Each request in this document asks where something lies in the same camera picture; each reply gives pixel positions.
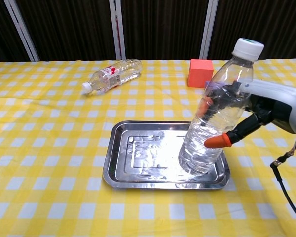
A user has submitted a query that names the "clear bottle with red label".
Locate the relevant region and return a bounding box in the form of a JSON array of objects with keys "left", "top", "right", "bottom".
[{"left": 81, "top": 58, "right": 143, "bottom": 96}]

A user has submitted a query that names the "clear water bottle white cap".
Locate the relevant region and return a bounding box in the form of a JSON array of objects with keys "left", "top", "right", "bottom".
[{"left": 178, "top": 38, "right": 265, "bottom": 174}]

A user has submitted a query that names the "large orange foam cube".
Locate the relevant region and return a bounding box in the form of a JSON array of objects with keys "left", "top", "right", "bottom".
[{"left": 187, "top": 59, "right": 215, "bottom": 89}]

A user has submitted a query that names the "white partition frame post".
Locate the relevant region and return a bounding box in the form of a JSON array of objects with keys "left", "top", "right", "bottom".
[
  {"left": 109, "top": 0, "right": 127, "bottom": 60},
  {"left": 199, "top": 0, "right": 219, "bottom": 60},
  {"left": 3, "top": 0, "right": 40, "bottom": 62}
]

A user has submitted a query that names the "rectangular metal tray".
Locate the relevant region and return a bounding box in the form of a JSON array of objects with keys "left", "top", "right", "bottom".
[{"left": 102, "top": 120, "right": 231, "bottom": 190}]

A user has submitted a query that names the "yellow white checked tablecloth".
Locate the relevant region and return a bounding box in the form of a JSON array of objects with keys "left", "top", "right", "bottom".
[{"left": 0, "top": 58, "right": 296, "bottom": 237}]

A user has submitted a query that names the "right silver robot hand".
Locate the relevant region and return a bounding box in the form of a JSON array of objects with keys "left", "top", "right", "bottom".
[{"left": 201, "top": 80, "right": 296, "bottom": 150}]

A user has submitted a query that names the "black cable of right hand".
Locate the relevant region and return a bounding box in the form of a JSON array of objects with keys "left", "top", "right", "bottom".
[{"left": 270, "top": 134, "right": 296, "bottom": 229}]

